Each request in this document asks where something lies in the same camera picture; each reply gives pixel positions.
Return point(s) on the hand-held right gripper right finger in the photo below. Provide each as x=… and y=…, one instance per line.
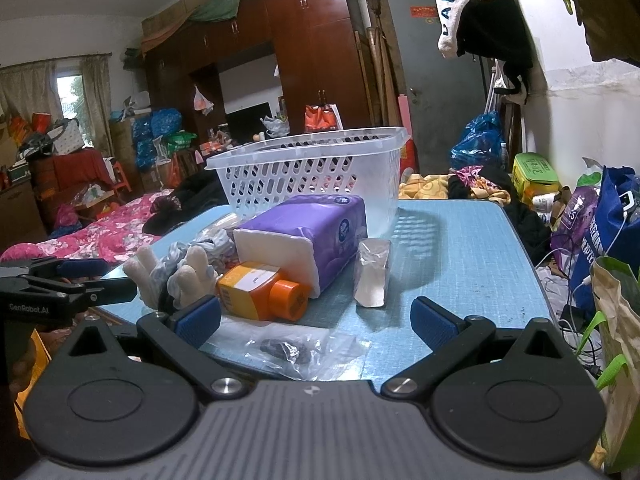
x=434, y=323

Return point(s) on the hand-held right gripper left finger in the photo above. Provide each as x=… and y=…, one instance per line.
x=197, y=321

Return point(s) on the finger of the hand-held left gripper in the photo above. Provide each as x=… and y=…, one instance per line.
x=107, y=292
x=82, y=267

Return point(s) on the clear plastic perforated basket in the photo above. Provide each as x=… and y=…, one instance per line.
x=310, y=170

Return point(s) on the white cotton glove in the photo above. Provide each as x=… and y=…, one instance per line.
x=192, y=272
x=145, y=270

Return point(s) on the pink floral blanket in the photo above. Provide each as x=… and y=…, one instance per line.
x=110, y=230

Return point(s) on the orange bottle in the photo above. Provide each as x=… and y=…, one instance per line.
x=255, y=290

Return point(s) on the small clear pouch white contents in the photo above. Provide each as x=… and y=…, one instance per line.
x=372, y=280

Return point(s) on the clear plastic wrapper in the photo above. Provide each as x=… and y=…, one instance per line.
x=220, y=224

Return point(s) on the red cloth covered furniture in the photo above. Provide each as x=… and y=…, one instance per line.
x=75, y=167

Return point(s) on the clear plastic bag dark item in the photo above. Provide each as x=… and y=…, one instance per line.
x=300, y=355

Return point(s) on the black clothing pile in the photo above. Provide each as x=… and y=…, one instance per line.
x=190, y=195

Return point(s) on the black cloth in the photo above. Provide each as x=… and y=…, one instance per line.
x=525, y=225

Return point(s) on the yellow patterned blanket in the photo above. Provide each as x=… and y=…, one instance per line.
x=425, y=187

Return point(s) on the pile of blue bags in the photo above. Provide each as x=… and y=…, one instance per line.
x=155, y=135

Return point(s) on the magenta floral cloth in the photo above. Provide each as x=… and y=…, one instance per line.
x=470, y=176

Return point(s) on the beige curtains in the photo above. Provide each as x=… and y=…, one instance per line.
x=95, y=90

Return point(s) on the purple package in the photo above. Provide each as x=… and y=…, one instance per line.
x=575, y=210

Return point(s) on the green plastic box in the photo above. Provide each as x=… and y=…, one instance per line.
x=532, y=170

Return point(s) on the blue plastic bag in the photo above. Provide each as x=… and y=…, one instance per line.
x=477, y=142

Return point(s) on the black television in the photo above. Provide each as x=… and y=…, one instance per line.
x=247, y=122

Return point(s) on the small pink hanging bag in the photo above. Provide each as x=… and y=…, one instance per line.
x=202, y=101

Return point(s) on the white plastic bag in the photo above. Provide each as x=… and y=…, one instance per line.
x=276, y=127

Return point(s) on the pink rolled mat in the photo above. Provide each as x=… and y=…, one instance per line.
x=404, y=112

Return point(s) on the orange white hanging bag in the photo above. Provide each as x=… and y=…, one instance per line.
x=322, y=119

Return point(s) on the white folding rack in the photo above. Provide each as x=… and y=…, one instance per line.
x=492, y=95

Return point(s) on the grey door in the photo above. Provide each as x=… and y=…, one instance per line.
x=420, y=70

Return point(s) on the black hanging garment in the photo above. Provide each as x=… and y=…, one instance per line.
x=500, y=40

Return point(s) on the brown wooden wardrobe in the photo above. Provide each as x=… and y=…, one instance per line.
x=320, y=50

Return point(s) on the red door sticker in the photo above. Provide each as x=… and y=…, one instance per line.
x=424, y=12

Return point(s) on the white printed garment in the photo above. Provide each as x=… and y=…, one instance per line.
x=450, y=5

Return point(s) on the brown hanging bag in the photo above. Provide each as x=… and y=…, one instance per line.
x=610, y=15

